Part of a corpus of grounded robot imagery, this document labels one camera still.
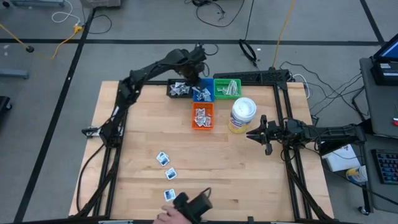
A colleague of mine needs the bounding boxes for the black keyboard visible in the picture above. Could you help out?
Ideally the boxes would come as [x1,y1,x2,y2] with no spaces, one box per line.
[371,148,398,185]

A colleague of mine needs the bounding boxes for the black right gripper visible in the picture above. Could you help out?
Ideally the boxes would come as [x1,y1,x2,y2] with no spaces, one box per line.
[246,114,285,156]

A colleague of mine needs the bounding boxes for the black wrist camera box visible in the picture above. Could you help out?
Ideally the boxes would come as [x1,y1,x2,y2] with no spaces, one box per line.
[193,45,208,64]

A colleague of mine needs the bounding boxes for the yellow hanging cable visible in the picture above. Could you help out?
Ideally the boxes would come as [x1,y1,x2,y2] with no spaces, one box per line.
[271,0,296,71]

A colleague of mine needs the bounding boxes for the white yellow container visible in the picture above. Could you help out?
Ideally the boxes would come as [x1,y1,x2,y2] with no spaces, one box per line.
[345,165,369,185]

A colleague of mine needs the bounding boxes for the Lysol wipes canister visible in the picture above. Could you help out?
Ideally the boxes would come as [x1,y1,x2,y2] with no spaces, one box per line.
[228,96,257,134]

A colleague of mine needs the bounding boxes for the black perforated long box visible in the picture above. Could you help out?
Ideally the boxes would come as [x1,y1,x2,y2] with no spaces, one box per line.
[213,69,290,84]

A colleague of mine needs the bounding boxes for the green plastic basket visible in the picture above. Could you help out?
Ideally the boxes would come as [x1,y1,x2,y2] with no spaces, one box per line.
[213,78,242,100]

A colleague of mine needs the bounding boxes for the orange plastic basket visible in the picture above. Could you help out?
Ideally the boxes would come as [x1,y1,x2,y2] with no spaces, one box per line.
[191,102,215,131]

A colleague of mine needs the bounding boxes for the black desktop device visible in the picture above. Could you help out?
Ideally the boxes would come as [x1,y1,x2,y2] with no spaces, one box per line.
[369,60,398,87]

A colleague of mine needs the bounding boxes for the grey desk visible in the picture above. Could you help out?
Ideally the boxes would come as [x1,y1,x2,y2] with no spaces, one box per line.
[359,57,398,138]
[357,133,398,215]

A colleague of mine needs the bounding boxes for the laptop with blue screen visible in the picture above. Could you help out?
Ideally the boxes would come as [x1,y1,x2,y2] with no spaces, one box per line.
[372,39,398,62]

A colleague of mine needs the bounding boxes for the black plastic basket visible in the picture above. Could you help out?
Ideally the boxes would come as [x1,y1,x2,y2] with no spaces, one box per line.
[166,78,194,99]

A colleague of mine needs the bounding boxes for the black coiled cable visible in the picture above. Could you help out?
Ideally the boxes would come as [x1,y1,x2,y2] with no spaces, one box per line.
[238,39,259,68]

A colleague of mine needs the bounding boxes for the black base power cable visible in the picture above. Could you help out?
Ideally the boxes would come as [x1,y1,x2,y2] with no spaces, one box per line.
[76,144,105,214]

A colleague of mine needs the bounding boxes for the white box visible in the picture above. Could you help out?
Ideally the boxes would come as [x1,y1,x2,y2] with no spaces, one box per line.
[321,144,362,173]

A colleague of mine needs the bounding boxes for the blue plastic basket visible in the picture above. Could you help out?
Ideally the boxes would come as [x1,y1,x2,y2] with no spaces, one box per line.
[193,78,215,103]

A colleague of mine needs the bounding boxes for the yellow cable with plug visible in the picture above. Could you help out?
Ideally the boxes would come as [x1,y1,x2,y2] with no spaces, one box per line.
[51,25,84,60]

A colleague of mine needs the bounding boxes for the grey bar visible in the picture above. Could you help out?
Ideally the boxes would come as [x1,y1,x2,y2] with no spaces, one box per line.
[0,68,30,80]
[11,0,66,7]

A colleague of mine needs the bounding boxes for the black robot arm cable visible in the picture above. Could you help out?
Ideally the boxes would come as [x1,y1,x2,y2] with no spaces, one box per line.
[201,43,220,57]

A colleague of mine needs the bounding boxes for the grey box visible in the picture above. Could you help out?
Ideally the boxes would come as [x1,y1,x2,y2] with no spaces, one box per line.
[80,0,122,9]

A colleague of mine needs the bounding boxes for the white floor cable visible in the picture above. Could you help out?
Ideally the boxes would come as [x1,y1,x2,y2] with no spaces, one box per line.
[51,0,81,27]

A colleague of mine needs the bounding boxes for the silver mounting plate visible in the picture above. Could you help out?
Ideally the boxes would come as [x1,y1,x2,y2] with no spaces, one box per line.
[81,126,101,139]

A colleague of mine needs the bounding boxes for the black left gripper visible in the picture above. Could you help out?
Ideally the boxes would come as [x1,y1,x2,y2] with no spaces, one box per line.
[182,63,206,89]

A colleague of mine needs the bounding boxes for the yellow floor cable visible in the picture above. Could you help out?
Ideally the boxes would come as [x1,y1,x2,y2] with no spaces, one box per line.
[0,23,30,49]

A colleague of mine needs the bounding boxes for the person's hand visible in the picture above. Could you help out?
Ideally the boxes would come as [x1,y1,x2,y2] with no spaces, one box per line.
[153,205,192,224]

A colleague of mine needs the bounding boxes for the black wheeled object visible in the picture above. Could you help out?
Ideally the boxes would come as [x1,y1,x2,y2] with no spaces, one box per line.
[0,95,13,121]

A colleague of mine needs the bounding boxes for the black floor cable bundle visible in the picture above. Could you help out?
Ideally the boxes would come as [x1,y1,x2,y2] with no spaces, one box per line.
[185,0,246,29]

